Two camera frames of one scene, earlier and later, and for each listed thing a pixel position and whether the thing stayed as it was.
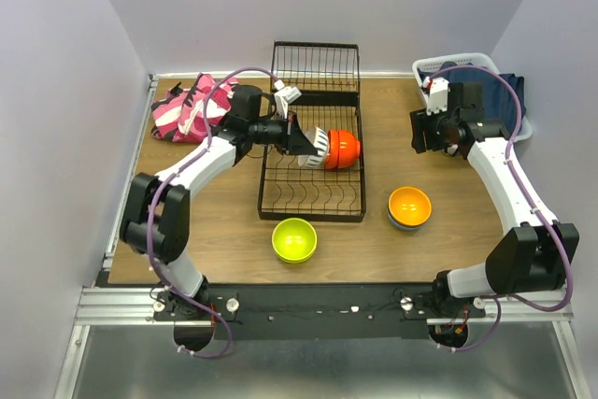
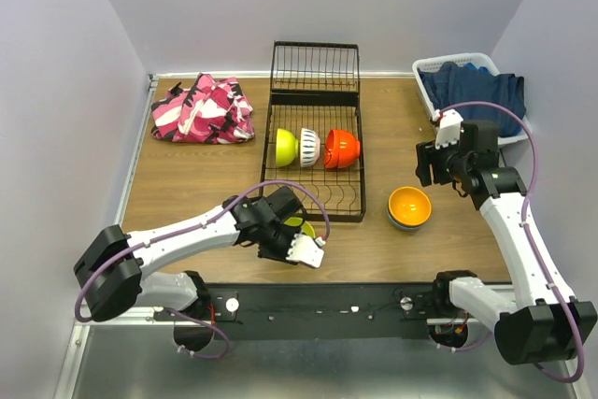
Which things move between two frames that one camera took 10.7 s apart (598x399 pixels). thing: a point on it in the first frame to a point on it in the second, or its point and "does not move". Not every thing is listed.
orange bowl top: (348, 149) does not move
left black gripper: (292, 140) to (281, 256)
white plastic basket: (479, 58) does not move
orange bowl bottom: (332, 158) does not move
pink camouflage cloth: (179, 115) does not move
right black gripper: (421, 121) to (427, 153)
